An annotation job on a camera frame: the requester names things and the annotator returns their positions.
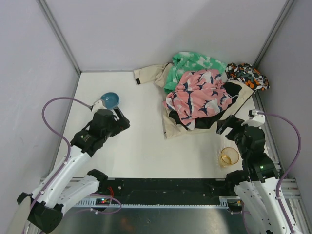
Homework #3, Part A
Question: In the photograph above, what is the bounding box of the pink patterned cloth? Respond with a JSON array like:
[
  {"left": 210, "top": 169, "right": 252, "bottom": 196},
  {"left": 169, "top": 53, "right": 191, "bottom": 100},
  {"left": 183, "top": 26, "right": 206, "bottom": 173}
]
[{"left": 163, "top": 70, "right": 232, "bottom": 130}]

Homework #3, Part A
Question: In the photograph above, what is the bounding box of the beige jacket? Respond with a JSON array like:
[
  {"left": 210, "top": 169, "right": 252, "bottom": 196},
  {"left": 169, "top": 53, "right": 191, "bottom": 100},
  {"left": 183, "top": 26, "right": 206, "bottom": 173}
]
[{"left": 134, "top": 63, "right": 254, "bottom": 139}]

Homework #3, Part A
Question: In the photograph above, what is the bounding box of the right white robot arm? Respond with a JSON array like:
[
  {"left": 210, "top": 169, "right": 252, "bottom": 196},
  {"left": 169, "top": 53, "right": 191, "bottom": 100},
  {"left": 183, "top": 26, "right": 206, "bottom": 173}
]
[{"left": 216, "top": 110, "right": 301, "bottom": 234}]

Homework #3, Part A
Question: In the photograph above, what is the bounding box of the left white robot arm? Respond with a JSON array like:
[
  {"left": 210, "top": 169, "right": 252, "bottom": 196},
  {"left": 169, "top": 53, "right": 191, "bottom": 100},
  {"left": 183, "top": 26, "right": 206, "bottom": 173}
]
[{"left": 17, "top": 107, "right": 130, "bottom": 234}]

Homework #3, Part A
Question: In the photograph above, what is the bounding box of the black orange patterned cloth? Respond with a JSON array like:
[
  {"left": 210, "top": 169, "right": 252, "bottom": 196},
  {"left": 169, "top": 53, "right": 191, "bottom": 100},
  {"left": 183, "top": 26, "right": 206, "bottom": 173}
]
[{"left": 225, "top": 63, "right": 270, "bottom": 91}]

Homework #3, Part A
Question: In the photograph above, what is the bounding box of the green white tie-dye cloth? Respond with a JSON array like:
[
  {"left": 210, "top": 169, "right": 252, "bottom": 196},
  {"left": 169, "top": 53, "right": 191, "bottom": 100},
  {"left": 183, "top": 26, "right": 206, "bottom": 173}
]
[{"left": 163, "top": 52, "right": 227, "bottom": 93}]

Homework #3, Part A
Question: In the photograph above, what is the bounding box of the blue bowl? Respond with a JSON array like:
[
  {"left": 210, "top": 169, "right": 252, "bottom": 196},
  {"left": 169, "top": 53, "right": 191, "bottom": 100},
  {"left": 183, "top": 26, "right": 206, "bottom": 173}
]
[{"left": 100, "top": 92, "right": 120, "bottom": 110}]

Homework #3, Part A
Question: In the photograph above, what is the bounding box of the amber transparent cup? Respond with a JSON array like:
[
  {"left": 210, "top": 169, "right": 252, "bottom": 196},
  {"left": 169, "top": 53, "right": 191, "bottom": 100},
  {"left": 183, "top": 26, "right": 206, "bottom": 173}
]
[{"left": 219, "top": 147, "right": 240, "bottom": 167}]

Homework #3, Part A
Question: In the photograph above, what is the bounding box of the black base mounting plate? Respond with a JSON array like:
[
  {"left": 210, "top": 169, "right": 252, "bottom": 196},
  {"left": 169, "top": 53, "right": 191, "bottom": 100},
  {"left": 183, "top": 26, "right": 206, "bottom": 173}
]
[{"left": 97, "top": 178, "right": 236, "bottom": 205}]

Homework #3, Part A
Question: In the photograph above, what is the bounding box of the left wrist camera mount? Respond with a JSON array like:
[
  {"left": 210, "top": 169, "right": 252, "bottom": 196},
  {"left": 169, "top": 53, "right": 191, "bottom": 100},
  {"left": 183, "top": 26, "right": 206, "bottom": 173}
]
[{"left": 91, "top": 99, "right": 106, "bottom": 113}]

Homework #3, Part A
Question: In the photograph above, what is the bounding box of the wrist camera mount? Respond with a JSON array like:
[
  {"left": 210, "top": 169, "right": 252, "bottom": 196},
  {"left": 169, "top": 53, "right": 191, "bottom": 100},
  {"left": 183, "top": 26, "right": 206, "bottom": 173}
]
[
  {"left": 91, "top": 99, "right": 106, "bottom": 113},
  {"left": 247, "top": 109, "right": 266, "bottom": 127}
]

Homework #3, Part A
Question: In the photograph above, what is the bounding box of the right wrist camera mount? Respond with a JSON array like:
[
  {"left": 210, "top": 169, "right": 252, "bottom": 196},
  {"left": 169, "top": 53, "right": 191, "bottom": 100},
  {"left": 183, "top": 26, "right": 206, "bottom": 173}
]
[{"left": 247, "top": 109, "right": 266, "bottom": 127}]

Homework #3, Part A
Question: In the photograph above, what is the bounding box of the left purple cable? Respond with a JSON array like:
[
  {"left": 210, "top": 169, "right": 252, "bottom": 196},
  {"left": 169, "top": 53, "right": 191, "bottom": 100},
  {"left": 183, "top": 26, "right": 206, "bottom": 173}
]
[{"left": 24, "top": 97, "right": 122, "bottom": 215}]

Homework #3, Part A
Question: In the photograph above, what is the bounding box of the grey slotted cable duct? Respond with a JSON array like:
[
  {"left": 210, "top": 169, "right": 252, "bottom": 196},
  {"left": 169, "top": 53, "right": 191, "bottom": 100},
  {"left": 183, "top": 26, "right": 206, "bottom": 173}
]
[{"left": 75, "top": 196, "right": 231, "bottom": 208}]

